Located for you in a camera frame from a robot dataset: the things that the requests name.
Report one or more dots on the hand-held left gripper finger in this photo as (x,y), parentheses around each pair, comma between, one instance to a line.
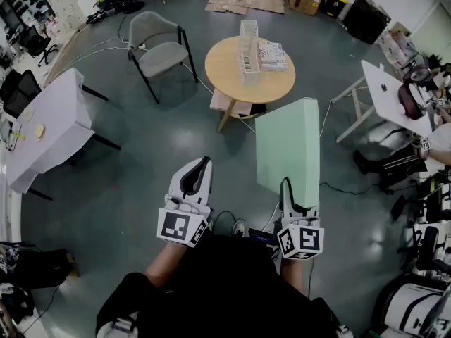
(207,185)
(178,180)

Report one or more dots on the white slotted rack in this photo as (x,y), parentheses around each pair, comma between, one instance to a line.
(249,77)

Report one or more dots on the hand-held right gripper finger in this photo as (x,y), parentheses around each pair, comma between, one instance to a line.
(287,203)

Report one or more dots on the person's right forearm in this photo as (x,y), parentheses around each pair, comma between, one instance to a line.
(294,276)

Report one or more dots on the yellow strip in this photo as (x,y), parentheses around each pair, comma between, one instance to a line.
(17,138)

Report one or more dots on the person's grey shoe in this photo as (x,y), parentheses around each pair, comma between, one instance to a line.
(239,227)

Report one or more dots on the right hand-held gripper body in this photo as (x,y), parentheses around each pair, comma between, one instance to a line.
(303,239)

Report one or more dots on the grey chair with black legs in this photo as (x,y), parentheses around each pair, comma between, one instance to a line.
(162,56)

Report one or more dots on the table with white cloth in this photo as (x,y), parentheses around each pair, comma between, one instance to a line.
(53,118)

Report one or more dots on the dark red round case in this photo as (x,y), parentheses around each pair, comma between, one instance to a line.
(412,102)

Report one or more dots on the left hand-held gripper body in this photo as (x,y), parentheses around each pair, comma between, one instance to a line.
(176,225)

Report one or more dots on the black office chair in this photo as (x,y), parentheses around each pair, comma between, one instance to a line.
(37,42)

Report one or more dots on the tan round coaster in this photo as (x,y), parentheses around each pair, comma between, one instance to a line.
(39,131)

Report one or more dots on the person's left forearm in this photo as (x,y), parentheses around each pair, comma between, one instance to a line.
(162,262)

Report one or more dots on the black electronic device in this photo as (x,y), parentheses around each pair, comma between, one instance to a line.
(260,236)

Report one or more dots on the round wooden table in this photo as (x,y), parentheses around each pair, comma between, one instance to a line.
(225,69)

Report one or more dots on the black and yellow box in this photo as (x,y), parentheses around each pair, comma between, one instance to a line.
(333,2)

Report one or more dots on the person's black shirt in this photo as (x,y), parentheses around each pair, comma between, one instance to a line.
(218,287)

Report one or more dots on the pale round plate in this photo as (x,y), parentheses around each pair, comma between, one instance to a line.
(27,114)

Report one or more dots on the black cube box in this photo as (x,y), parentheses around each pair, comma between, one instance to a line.
(366,19)

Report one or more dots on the light green board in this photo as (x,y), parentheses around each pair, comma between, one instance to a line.
(285,146)

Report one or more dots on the white trestle desk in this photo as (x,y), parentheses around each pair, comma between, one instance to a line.
(380,107)

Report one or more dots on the black mesh chair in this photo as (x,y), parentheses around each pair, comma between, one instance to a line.
(21,93)

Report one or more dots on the white rounded machine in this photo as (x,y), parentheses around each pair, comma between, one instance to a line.
(412,305)

